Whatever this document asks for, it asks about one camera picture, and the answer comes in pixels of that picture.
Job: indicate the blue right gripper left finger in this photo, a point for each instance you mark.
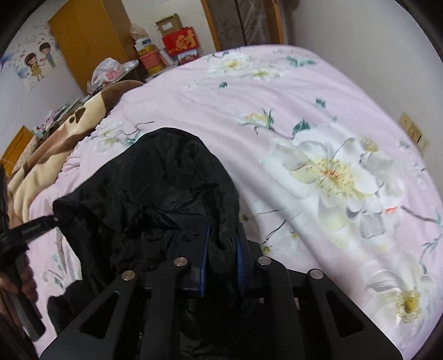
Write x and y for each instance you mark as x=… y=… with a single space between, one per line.
x=196 y=252

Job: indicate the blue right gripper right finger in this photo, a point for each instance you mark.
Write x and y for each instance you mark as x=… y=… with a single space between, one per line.
x=245 y=265

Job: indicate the black padded jacket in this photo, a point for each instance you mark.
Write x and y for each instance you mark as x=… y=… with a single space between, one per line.
x=133 y=215

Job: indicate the person's left hand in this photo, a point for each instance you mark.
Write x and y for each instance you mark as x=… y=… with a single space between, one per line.
x=8 y=288

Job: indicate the orange wooden headboard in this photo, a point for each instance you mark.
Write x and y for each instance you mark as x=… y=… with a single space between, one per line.
x=15 y=149

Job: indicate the pink floral bed sheet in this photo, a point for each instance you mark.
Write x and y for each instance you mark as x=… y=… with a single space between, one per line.
x=325 y=177

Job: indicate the brown beige plush blanket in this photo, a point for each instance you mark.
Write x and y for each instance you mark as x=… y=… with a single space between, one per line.
x=42 y=168

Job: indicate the white plastic bag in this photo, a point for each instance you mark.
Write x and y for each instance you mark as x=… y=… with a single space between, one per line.
x=108 y=72

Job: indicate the stacked small boxes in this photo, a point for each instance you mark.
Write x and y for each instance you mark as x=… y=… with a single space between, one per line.
x=148 y=53

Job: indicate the red gift box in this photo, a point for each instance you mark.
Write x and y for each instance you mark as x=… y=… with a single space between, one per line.
x=181 y=41

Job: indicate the orange wooden wardrobe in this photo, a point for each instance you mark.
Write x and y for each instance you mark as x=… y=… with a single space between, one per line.
x=88 y=32

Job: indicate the brown cardboard box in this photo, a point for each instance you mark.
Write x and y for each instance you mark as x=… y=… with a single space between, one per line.
x=170 y=24

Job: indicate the wooden framed door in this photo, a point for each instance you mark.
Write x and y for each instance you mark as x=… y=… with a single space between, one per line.
x=244 y=23

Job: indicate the cartoon children wall sticker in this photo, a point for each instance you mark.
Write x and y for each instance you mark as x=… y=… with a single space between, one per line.
x=33 y=54

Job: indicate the wall power socket strip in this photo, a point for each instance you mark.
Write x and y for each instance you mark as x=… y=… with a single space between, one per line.
x=414 y=132

